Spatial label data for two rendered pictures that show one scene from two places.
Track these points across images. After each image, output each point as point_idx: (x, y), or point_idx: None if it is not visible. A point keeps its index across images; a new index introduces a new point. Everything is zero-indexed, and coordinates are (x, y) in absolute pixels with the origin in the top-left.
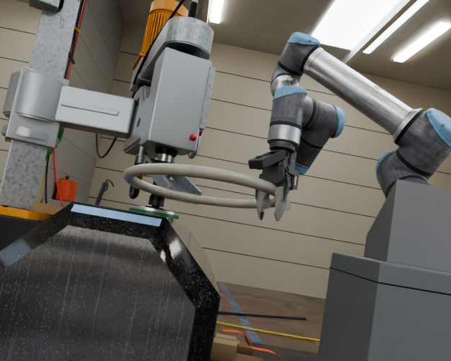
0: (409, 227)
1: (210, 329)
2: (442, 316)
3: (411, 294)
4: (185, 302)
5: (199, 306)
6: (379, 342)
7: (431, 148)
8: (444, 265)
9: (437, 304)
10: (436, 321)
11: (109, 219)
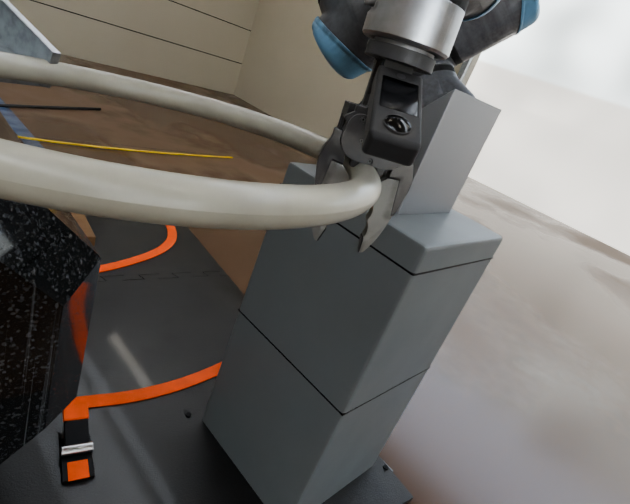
0: (435, 163)
1: (85, 315)
2: (447, 288)
3: (434, 277)
4: (36, 302)
5: (69, 299)
6: (387, 339)
7: (496, 30)
8: (442, 205)
9: (449, 278)
10: (440, 295)
11: None
